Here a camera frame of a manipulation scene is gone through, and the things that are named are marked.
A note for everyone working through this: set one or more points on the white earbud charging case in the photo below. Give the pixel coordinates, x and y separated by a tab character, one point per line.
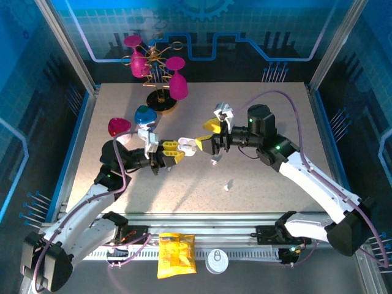
187	147

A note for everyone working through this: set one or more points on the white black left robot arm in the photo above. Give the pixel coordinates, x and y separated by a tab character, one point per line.
82	208

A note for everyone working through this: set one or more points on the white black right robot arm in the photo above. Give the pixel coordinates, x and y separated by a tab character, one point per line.
315	183

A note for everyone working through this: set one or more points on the white cup with pink lid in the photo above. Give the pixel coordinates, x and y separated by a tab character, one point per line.
119	126

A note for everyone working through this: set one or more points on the white cup with blue lid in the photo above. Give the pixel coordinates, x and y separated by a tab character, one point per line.
144	114

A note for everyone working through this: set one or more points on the magenta wine glass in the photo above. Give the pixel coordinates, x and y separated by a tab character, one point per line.
137	62
178	84

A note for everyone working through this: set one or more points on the yellow snack bag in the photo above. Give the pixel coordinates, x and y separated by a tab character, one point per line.
176	257

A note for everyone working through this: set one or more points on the white pull-tab can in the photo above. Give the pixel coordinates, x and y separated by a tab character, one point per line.
216	261

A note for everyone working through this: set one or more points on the aluminium front frame rail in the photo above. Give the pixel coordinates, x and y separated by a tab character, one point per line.
199	221

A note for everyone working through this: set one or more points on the aluminium frame post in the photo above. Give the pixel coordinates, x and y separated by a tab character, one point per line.
65	46
331	46

